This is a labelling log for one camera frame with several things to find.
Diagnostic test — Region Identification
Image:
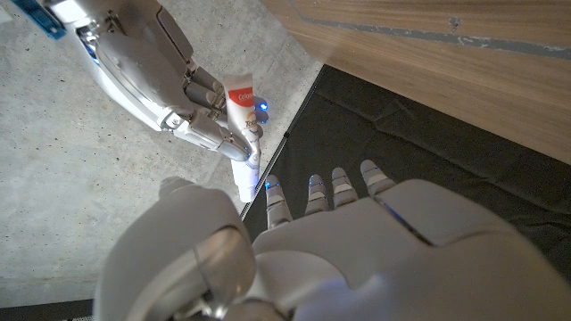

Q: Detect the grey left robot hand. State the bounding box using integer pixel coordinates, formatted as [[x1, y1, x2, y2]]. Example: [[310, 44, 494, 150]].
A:
[[93, 159, 571, 321]]

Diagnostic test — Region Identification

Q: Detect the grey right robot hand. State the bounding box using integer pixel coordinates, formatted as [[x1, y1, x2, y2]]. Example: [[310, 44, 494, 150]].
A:
[[44, 0, 271, 162]]

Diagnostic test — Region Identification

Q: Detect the white toothpaste tube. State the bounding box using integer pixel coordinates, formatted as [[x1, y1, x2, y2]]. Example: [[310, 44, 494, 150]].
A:
[[221, 72, 264, 204]]

